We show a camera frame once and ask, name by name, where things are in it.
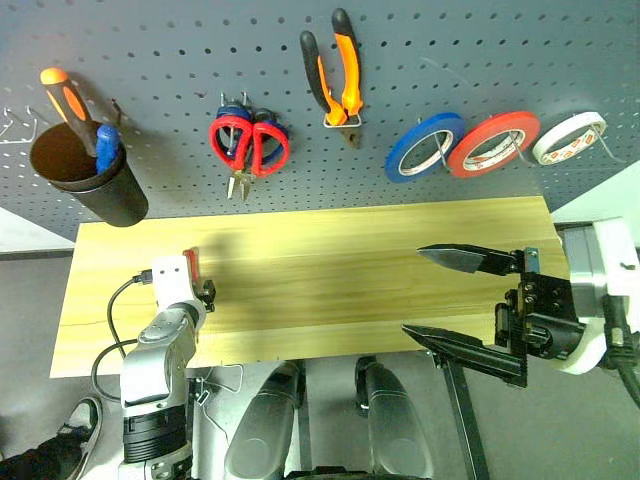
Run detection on double prong metal hook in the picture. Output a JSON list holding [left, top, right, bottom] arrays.
[[219, 90, 252, 109]]

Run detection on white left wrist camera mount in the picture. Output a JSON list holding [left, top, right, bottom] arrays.
[[150, 255, 208, 322]]

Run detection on black shoe with white sole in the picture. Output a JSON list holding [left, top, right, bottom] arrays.
[[56, 396, 104, 469]]

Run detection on orange and black screwdriver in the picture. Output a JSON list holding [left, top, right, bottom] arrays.
[[39, 66, 104, 159]]

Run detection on dark trouser leg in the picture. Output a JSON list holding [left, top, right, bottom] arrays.
[[0, 434, 77, 480]]

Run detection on black metal table leg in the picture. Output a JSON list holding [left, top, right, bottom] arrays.
[[427, 349, 492, 480]]

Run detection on black plastic cup holder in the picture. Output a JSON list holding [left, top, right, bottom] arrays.
[[28, 122, 151, 229]]

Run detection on red tape roll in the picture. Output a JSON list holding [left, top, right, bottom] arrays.
[[446, 110, 539, 167], [446, 110, 542, 180]]

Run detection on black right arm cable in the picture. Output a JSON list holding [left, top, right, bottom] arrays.
[[601, 294, 640, 412]]

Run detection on red handled scissors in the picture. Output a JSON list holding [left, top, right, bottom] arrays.
[[208, 114, 291, 202]]

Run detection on thin wire tape hook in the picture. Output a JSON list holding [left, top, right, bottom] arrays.
[[509, 131, 532, 165], [594, 131, 627, 165], [431, 130, 452, 167]]

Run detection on blue handled tool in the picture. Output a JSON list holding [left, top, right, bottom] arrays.
[[94, 123, 122, 177]]

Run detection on thin wire peg hook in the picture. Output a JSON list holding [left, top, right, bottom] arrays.
[[0, 104, 47, 145]]

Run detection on blue tape roll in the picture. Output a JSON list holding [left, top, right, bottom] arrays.
[[384, 111, 468, 184]]

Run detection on wire loop pliers hook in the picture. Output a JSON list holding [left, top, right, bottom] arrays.
[[323, 112, 363, 130]]

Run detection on white tape roll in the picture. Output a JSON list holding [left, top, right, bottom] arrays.
[[531, 111, 609, 168]]

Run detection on dark rounded shape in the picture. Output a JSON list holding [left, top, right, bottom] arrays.
[[354, 355, 436, 480], [223, 361, 302, 480]]

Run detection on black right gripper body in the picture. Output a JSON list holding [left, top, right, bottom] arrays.
[[493, 246, 587, 362]]

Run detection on orange and black pliers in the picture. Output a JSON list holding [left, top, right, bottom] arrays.
[[299, 7, 365, 150]]

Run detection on dark grey metal pegboard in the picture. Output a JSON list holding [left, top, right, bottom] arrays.
[[0, 0, 640, 250]]

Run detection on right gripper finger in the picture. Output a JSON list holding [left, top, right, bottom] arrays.
[[401, 323, 529, 389], [416, 243, 526, 276]]

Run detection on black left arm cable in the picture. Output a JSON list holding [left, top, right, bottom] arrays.
[[90, 269, 157, 402]]

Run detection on dark curved robot torso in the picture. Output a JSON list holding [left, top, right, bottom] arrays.
[[284, 467, 382, 480]]

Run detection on blue handled pliers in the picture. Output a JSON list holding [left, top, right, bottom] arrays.
[[215, 97, 292, 202]]

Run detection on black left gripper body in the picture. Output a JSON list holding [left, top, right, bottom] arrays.
[[192, 278, 218, 314]]

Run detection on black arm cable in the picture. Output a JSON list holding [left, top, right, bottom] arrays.
[[90, 269, 157, 402], [601, 294, 640, 412]]

